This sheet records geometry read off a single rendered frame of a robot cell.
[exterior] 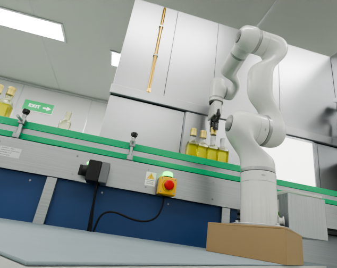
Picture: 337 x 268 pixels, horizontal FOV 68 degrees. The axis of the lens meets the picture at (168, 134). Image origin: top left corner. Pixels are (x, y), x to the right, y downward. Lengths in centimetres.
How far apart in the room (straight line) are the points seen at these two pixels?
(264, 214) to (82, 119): 411
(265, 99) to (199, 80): 76
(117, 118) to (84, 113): 327
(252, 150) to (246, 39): 47
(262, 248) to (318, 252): 106
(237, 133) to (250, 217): 29
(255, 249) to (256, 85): 59
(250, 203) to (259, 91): 43
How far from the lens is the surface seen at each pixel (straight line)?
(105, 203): 108
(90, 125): 465
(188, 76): 171
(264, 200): 89
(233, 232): 82
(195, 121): 154
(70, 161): 110
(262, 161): 92
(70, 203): 109
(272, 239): 78
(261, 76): 107
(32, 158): 113
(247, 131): 93
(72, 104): 484
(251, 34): 114
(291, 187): 152
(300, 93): 210
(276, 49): 118
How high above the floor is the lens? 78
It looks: 22 degrees up
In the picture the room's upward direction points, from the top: 9 degrees clockwise
